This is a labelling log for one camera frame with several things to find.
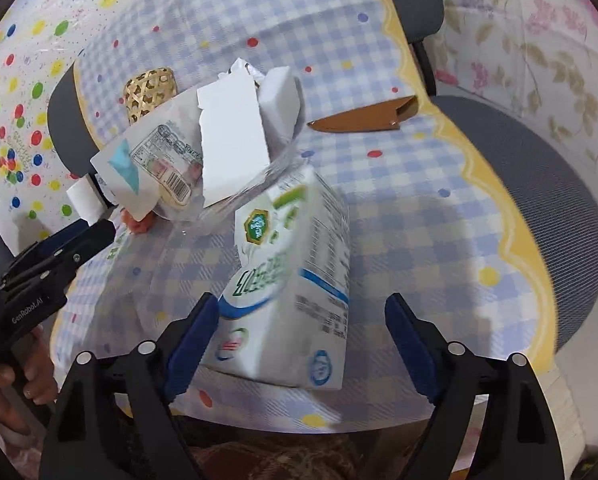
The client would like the woven bamboo basket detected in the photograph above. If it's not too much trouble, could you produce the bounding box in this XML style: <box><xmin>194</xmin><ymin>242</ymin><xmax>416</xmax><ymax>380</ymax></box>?
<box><xmin>123</xmin><ymin>67</ymin><xmax>179</xmax><ymax>125</ymax></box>

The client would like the white green milk carton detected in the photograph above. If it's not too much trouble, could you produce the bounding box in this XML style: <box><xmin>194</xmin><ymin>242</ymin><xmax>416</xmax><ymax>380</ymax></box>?
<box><xmin>203</xmin><ymin>165</ymin><xmax>350</xmax><ymax>390</ymax></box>

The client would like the blue checked cloth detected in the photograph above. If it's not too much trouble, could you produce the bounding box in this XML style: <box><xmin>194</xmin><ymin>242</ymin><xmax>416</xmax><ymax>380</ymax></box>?
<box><xmin>50</xmin><ymin>0</ymin><xmax>556</xmax><ymax>434</ymax></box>

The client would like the brown knife sheath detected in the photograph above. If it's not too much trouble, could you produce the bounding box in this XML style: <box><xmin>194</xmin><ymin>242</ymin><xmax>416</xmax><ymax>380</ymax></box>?
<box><xmin>308</xmin><ymin>96</ymin><xmax>418</xmax><ymax>133</ymax></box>

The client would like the person's left hand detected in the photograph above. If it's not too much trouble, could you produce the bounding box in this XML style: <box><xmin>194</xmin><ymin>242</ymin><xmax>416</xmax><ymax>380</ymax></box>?
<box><xmin>0</xmin><ymin>326</ymin><xmax>58</xmax><ymax>436</ymax></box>

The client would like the orange knitted cloth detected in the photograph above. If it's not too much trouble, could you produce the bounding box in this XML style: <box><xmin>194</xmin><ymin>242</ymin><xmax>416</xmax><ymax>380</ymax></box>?
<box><xmin>121</xmin><ymin>209</ymin><xmax>157</xmax><ymax>234</ymax></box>

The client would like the floral pattern plastic sheet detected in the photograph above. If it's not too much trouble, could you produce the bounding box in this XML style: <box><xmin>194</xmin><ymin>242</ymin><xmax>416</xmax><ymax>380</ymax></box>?
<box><xmin>426</xmin><ymin>0</ymin><xmax>598</xmax><ymax>174</ymax></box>

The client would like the clear plastic trash bag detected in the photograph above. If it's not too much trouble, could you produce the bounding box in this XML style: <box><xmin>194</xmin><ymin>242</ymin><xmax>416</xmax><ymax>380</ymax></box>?
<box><xmin>155</xmin><ymin>58</ymin><xmax>305</xmax><ymax>222</ymax></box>

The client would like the dark grey chair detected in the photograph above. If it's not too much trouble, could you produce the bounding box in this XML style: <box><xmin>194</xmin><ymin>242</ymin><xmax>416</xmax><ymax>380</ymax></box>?
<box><xmin>46</xmin><ymin>0</ymin><xmax>598</xmax><ymax>356</ymax></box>

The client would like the balloon pattern plastic sheet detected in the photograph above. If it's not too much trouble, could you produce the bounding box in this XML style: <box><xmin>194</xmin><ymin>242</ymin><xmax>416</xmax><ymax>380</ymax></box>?
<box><xmin>0</xmin><ymin>0</ymin><xmax>137</xmax><ymax>254</ymax></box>

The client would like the white paper roll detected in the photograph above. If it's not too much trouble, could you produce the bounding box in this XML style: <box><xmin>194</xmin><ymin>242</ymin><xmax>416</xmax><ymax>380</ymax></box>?
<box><xmin>67</xmin><ymin>176</ymin><xmax>108</xmax><ymax>226</ymax></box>

